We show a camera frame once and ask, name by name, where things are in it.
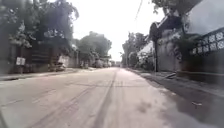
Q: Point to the row of trees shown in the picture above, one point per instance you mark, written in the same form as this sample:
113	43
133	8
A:
135	50
40	30

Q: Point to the grey concrete road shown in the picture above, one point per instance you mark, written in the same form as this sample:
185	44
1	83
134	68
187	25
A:
86	100

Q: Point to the small white sign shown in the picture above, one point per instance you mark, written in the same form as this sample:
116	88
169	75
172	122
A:
20	61

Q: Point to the dark fence wall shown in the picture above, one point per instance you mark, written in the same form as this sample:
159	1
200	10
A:
31	56

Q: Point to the grey wall with lattice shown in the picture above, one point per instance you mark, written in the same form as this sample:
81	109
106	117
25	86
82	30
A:
200	50

